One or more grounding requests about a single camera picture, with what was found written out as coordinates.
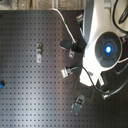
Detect grey metal clamp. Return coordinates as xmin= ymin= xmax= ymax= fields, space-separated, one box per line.
xmin=71 ymin=95 xmax=85 ymax=114

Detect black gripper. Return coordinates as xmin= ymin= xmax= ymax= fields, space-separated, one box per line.
xmin=60 ymin=40 xmax=85 ymax=58

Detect white cable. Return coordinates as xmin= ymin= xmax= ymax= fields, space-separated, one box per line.
xmin=51 ymin=7 xmax=78 ymax=44

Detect black perforated breadboard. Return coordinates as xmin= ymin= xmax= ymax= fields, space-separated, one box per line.
xmin=0 ymin=10 xmax=128 ymax=128

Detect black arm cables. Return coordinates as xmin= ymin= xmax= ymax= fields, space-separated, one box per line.
xmin=111 ymin=0 xmax=128 ymax=34

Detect metal cable clip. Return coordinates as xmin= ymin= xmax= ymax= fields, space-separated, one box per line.
xmin=36 ymin=42 xmax=42 ymax=63

